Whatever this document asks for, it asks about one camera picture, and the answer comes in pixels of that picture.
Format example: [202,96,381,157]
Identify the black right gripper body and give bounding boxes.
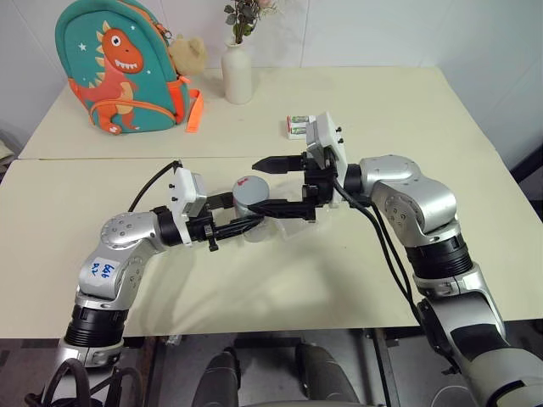
[296,149,341,223]

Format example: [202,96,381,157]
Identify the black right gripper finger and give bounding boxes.
[250,153,305,176]
[247,198,307,220]

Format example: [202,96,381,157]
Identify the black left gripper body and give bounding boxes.
[188,203,221,254]

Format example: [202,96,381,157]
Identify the clear plastic jar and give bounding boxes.
[234,204,284,244]

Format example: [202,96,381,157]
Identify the grey cylindrical can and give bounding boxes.
[232,175,272,214]

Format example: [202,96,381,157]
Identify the small white green box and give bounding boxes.
[284,114,318,142]

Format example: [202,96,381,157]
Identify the white ceramic vase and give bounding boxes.
[221,39,255,106]

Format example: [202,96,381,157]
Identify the beige teddy bear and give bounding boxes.
[166,34,210,78]

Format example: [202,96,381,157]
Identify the dark rounded shape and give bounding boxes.
[202,346,244,407]
[295,341,362,407]

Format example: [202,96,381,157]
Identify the dried flower bouquet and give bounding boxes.
[223,0,273,46]

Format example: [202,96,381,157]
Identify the teal dinosaur backpack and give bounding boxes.
[54,0,205,137]

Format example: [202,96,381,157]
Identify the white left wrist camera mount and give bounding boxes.
[166,168,208,248]

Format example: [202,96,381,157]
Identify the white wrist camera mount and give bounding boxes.
[304,110,350,209]
[166,168,208,248]

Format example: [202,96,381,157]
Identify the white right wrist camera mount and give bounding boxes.
[304,110,350,209]

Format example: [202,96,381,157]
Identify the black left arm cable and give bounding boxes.
[126,158,184,213]

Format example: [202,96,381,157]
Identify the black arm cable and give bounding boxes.
[332,177,426,336]
[126,158,184,213]

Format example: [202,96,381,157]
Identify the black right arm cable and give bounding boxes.
[332,177,426,336]

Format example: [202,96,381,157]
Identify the black table frame bar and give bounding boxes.
[372,327,402,407]

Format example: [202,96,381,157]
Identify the black cable loops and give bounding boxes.
[24,358,143,407]

